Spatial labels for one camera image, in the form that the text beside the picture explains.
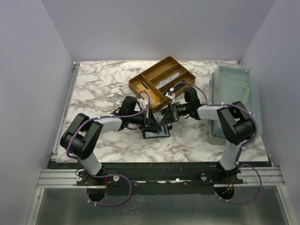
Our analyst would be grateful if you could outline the black leather card holder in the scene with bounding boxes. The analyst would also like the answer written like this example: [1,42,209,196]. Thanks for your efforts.
[142,115,172,139]

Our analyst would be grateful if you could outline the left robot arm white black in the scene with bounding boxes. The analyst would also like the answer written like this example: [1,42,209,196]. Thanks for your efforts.
[60,96,163,176]

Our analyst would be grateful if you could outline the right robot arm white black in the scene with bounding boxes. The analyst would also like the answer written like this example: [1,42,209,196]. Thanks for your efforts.
[159,87,258,180]

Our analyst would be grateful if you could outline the black cards in tray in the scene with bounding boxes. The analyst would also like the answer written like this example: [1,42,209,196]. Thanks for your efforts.
[173,81,187,95]

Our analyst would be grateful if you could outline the yellow cards in tray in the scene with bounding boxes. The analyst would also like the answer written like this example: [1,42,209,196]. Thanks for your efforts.
[137,82,161,107]

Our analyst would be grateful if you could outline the grey cards in tray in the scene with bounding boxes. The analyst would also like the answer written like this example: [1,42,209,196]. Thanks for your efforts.
[156,72,181,89]

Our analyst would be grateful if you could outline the brown woven organizer tray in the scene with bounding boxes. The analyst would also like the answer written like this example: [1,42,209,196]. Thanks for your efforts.
[128,56,196,113]

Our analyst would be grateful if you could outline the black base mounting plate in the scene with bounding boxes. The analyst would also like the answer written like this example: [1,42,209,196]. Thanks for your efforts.
[75,161,244,195]

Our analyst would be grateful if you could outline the clear plastic storage box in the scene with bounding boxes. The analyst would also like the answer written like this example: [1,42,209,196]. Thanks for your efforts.
[209,62,263,138]

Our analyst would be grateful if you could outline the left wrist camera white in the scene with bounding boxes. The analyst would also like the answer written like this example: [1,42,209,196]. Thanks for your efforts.
[138,98,149,110]

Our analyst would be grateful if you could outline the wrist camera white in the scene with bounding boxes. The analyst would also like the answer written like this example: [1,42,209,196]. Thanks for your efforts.
[165,87,176,104]
[138,98,149,110]

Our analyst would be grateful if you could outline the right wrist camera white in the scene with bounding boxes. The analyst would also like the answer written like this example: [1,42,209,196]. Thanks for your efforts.
[165,87,176,104]

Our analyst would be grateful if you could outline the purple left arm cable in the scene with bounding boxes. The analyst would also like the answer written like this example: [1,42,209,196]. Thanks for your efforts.
[66,90,150,207]

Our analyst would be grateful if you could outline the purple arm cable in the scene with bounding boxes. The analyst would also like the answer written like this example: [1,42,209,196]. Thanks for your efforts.
[66,90,150,207]
[168,82,264,204]

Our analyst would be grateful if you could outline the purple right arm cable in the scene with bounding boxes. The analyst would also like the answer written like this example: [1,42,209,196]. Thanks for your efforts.
[168,82,264,204]

